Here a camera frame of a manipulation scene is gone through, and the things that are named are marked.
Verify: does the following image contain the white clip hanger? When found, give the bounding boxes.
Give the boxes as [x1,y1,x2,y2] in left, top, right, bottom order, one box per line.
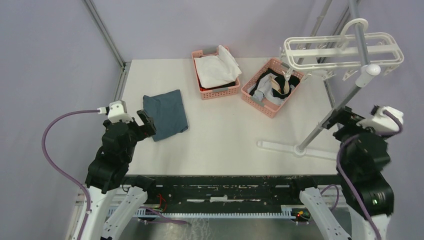
[280,18,405,80]

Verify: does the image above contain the black underwear beige waistband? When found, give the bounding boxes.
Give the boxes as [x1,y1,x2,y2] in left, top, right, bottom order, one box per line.
[247,68,301,97]

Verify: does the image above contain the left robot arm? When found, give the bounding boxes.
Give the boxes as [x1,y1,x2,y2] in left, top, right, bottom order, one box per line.
[74,110,158,240]

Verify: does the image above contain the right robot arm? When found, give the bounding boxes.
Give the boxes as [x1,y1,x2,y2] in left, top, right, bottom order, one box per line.
[288,105,404,240]

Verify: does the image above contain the pink basket with underwear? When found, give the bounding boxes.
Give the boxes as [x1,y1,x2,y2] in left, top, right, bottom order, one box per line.
[241,58,304,118]

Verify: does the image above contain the light grey underwear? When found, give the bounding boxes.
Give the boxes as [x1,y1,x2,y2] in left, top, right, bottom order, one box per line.
[252,79,288,106]

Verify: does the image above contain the folded blue-grey cloth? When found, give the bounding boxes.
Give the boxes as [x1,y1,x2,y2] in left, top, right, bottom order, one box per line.
[142,89,189,142]

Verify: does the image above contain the metal drying rack stand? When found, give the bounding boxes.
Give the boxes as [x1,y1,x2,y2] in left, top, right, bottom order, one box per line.
[256,0,381,161]

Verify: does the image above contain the pink basket with white cloth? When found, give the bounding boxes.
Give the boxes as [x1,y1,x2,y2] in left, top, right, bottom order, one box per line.
[191,46,241,100]

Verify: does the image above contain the white crumpled cloth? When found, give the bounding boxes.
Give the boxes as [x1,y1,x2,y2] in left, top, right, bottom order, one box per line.
[193,45,242,89]

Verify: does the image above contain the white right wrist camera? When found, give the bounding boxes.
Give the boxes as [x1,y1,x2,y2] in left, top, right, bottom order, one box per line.
[356,105,404,136]

